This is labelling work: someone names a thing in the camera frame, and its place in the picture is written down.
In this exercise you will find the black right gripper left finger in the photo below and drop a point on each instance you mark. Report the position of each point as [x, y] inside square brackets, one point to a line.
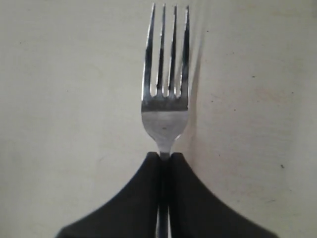
[132, 213]

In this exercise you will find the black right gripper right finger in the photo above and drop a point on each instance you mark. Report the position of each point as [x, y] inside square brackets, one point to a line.
[195, 212]

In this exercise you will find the silver metal fork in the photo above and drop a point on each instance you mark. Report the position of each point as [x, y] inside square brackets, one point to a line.
[165, 114]

